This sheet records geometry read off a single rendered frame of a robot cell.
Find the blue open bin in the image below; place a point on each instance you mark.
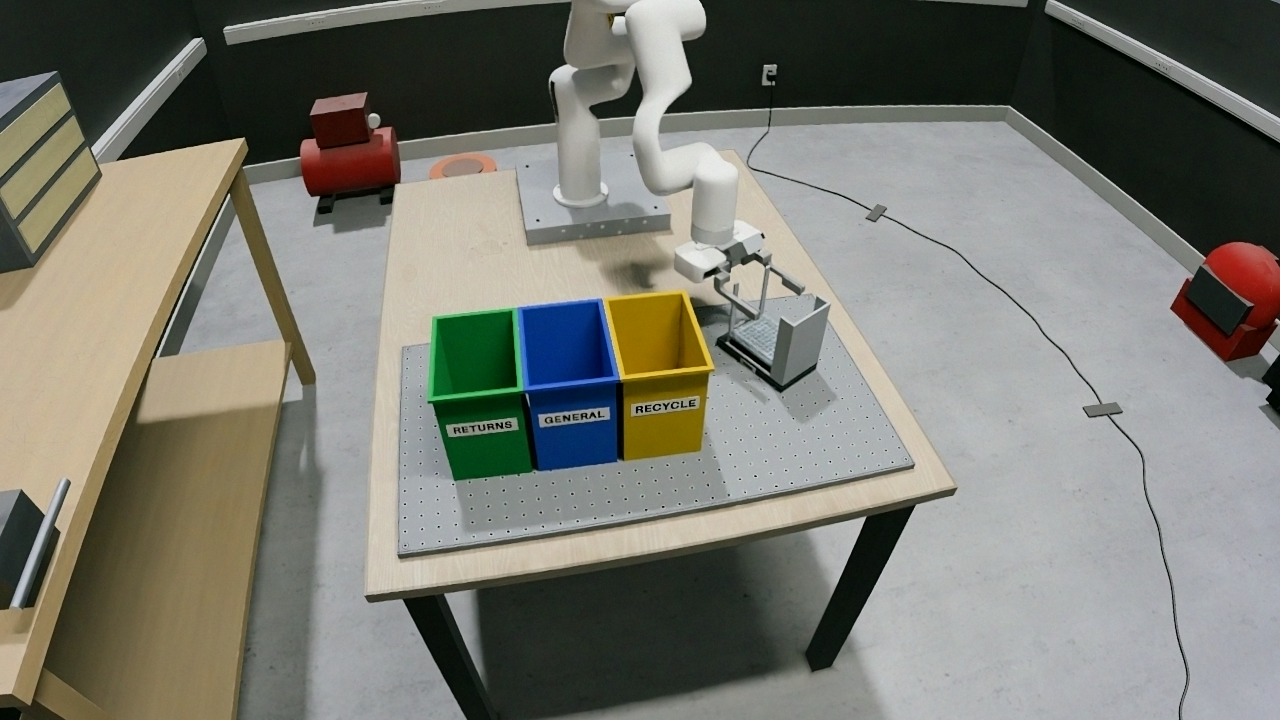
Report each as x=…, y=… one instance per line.
x=573, y=373

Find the yellow bin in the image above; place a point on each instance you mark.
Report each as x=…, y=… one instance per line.
x=664, y=366

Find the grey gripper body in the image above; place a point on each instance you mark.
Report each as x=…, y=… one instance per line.
x=692, y=261

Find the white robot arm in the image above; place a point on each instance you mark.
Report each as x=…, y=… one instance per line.
x=653, y=30

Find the green returns bin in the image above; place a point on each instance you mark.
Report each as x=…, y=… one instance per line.
x=485, y=433

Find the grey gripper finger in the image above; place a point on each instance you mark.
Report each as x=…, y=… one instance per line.
x=722, y=277
x=764, y=258

